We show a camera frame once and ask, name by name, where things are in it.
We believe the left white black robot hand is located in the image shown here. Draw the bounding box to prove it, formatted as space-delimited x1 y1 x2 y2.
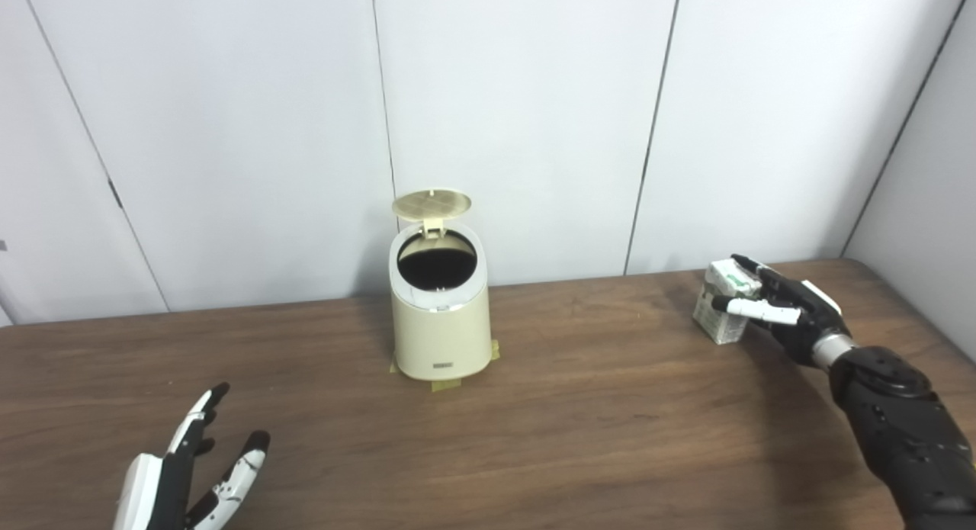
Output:
113 382 271 530

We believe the cream round bin lid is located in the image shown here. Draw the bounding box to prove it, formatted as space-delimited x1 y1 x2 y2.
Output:
392 188 472 237

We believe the white green milk carton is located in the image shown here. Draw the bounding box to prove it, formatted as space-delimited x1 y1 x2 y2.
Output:
692 260 763 345

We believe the cream-colored round bin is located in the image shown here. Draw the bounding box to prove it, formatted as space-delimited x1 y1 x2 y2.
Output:
389 222 493 381

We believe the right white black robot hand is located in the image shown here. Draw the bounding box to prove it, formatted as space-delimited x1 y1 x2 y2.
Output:
711 254 853 367

